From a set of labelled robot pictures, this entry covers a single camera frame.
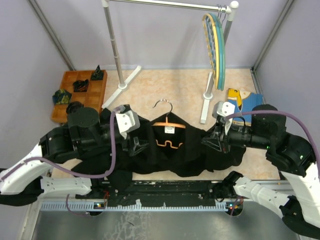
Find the black t-shirt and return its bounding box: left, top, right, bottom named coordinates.
left=72, top=111, right=247, bottom=186

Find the orange hanger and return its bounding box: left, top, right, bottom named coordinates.
left=152, top=99, right=186, bottom=150

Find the white clothes rack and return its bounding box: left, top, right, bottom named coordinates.
left=101, top=0, right=239, bottom=124

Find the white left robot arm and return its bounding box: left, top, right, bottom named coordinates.
left=0, top=105, right=149, bottom=207

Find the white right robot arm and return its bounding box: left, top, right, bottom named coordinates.
left=203, top=101, right=320, bottom=239

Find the blue yellow folded shirt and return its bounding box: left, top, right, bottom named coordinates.
left=227, top=88, right=263, bottom=113

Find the yellow hanger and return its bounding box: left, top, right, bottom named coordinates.
left=201, top=13, right=222, bottom=90

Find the green hanger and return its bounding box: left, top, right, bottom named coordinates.
left=213, top=14, right=226, bottom=91

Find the wooden compartment tray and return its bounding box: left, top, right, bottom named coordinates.
left=60, top=70, right=108, bottom=113

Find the rolled black tie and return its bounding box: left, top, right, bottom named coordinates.
left=66, top=101, right=84, bottom=115

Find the dark green pointed cloth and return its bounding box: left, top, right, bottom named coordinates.
left=90, top=65, right=104, bottom=81

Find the dark orange patterned cloth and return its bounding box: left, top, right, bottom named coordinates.
left=72, top=79, right=89, bottom=93

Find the green floral folded cloth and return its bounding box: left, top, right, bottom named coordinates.
left=52, top=89, right=72, bottom=105

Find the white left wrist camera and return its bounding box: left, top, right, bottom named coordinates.
left=115, top=105, right=140, bottom=139

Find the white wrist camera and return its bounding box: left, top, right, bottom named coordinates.
left=115, top=105, right=140, bottom=139
left=211, top=101, right=236, bottom=135

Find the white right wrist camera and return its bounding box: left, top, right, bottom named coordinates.
left=211, top=101, right=236, bottom=135

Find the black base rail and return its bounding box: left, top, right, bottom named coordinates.
left=102, top=179, right=253, bottom=208

